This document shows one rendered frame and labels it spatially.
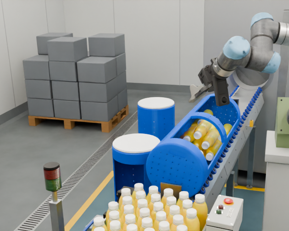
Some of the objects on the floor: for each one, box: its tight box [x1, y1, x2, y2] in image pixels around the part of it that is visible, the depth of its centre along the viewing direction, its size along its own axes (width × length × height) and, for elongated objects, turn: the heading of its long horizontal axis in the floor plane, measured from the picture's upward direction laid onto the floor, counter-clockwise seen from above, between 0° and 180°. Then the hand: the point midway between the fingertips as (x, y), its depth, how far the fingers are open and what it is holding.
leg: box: [246, 126, 256, 189], centre depth 385 cm, size 6×6×63 cm
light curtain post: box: [274, 10, 289, 131], centre depth 311 cm, size 6×6×170 cm
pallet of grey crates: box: [22, 33, 129, 132], centre depth 578 cm, size 120×80×119 cm
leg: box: [226, 171, 235, 197], centre depth 299 cm, size 6×6×63 cm
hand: (206, 99), depth 163 cm, fingers open, 14 cm apart
